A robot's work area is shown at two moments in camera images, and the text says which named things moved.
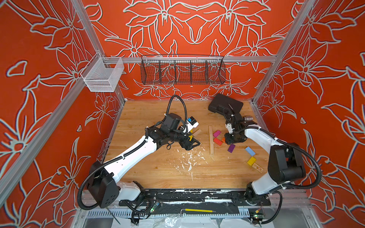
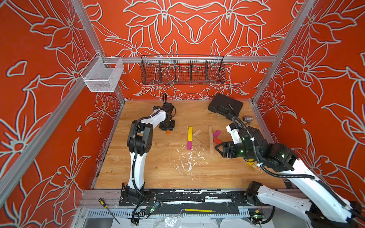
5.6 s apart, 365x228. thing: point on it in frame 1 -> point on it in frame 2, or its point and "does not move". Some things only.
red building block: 217,141 does not move
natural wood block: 196,132 does not move
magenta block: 216,133 does not move
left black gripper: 189,146 -> 171,128
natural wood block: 210,130 does not move
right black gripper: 229,139 -> 226,145
